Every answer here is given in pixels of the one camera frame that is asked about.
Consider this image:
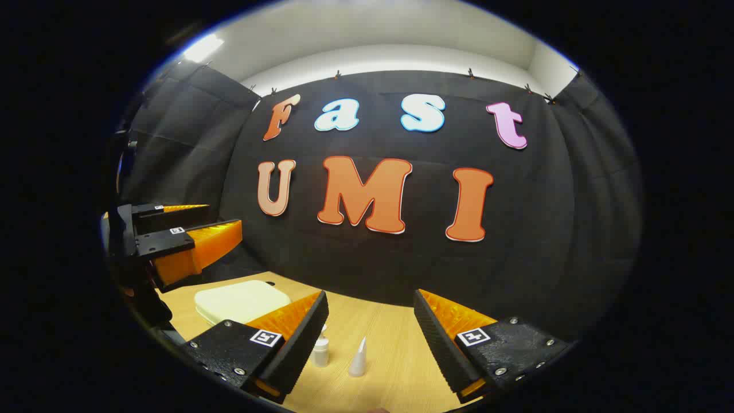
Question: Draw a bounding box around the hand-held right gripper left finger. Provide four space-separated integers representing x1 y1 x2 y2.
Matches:
185 290 330 405

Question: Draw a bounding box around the ceiling light panel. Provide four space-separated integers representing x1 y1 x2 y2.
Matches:
182 33 224 64

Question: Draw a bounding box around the white squeeze tube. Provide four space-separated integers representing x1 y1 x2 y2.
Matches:
348 337 368 377

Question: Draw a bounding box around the white pump bottle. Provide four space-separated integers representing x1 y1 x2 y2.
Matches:
313 324 331 368

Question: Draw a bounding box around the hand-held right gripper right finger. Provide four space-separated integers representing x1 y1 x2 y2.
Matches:
413 289 574 404

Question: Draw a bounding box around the black backdrop cloth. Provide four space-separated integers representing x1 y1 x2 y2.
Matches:
118 60 643 340

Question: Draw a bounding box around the pale yellow suitcase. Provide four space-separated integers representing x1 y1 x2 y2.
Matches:
194 280 292 326

